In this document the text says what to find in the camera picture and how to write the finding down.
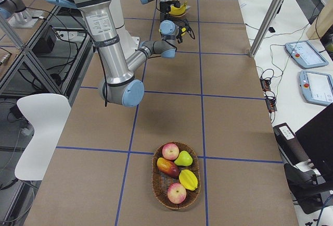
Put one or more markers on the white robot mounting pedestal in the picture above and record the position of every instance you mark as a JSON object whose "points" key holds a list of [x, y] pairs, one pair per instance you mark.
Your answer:
{"points": [[129, 43]]}

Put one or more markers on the small electronics board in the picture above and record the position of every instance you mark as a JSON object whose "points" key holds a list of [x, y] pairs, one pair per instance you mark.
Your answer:
{"points": [[269, 95]]}

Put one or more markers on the grey square plate orange rim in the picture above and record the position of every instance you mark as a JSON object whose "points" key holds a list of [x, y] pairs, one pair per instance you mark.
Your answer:
{"points": [[186, 11]]}

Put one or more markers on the red pink apple far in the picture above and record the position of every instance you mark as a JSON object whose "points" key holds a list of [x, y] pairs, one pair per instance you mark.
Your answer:
{"points": [[170, 151]]}

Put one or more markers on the black monitor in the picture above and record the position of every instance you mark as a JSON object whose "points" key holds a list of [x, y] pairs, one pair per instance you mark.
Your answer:
{"points": [[315, 138]]}

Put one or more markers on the red pink apple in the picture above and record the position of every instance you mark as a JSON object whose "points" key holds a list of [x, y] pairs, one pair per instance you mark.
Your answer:
{"points": [[170, 151], [176, 193]]}

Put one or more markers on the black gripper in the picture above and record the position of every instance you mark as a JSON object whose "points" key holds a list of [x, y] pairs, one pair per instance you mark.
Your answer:
{"points": [[180, 39], [164, 7]]}

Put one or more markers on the aluminium frame post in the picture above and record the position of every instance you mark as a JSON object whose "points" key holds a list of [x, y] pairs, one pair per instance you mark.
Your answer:
{"points": [[271, 13]]}

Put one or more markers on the red yellow mango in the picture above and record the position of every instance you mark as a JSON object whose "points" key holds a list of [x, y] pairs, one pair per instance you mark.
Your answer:
{"points": [[168, 167]]}

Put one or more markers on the yellow starfruit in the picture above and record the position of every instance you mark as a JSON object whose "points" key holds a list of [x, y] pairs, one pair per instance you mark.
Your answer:
{"points": [[188, 179]]}

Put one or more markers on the green apple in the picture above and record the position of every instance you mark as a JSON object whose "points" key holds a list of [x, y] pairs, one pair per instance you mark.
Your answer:
{"points": [[184, 159]]}

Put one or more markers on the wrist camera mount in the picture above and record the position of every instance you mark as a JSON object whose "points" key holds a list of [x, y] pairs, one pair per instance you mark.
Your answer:
{"points": [[185, 24]]}

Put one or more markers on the yellow banana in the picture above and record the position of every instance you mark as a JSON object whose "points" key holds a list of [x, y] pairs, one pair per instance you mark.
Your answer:
{"points": [[183, 30], [178, 11]]}

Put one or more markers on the red pink apple near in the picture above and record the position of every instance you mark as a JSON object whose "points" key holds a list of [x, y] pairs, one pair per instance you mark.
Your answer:
{"points": [[176, 193]]}

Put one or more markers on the lower teach pendant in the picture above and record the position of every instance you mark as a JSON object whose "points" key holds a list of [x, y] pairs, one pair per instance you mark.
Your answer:
{"points": [[316, 87]]}

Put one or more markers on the teach pendant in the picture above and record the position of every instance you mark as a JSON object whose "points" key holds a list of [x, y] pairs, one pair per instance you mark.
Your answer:
{"points": [[305, 55], [316, 87]]}

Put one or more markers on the white chair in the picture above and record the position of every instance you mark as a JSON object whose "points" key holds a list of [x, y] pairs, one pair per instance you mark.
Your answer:
{"points": [[48, 114]]}

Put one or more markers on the upper teach pendant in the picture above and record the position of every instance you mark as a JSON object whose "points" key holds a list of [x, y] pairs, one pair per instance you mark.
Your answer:
{"points": [[305, 55]]}

